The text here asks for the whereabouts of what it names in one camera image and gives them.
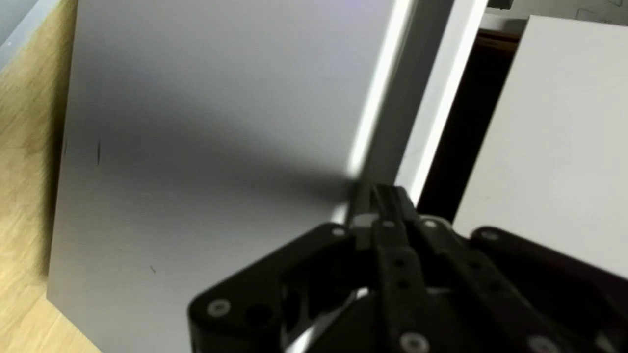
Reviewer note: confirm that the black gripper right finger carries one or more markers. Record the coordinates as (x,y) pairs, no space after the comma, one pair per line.
(523,294)

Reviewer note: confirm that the small grey filing cabinet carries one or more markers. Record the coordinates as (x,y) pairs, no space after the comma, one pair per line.
(503,22)

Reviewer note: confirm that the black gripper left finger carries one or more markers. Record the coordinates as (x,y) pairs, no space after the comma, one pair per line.
(262,306)

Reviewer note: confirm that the grey filing cabinet drawer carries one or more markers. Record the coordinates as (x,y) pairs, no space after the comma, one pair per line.
(197,130)

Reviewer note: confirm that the white board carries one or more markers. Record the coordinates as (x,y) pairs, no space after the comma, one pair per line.
(562,130)

